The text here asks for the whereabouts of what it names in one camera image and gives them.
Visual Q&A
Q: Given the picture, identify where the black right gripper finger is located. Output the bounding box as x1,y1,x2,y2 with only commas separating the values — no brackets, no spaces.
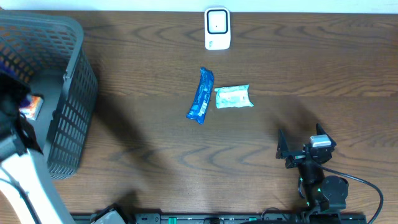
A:
316,123,332,140
275,129,289,159

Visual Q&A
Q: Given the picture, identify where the light green wipes pack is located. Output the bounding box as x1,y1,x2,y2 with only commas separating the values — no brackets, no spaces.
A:
215,84,254,109

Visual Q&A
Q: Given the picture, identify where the blue cookie pack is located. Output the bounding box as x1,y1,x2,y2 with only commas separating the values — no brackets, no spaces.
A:
186,67,214,124

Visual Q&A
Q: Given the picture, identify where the small orange box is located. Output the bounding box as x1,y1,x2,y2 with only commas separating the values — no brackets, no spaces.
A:
19,95,44,120

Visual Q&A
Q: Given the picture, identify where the red purple pad pack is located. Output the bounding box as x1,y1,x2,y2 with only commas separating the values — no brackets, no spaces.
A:
0,61,19,80

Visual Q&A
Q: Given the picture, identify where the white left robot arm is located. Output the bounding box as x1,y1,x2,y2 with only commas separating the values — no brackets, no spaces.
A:
1,72,124,223

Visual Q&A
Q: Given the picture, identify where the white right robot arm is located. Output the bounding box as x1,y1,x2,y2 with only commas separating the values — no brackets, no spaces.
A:
275,124,348,213

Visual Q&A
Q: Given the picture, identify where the white barcode scanner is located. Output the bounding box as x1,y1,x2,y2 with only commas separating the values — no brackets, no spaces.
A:
204,7,231,50

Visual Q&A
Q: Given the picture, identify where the grey plastic basket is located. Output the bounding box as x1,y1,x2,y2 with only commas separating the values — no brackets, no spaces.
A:
1,11,98,179

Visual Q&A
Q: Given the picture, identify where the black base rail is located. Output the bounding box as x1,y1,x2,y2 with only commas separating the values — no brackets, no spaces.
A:
71,212,368,224

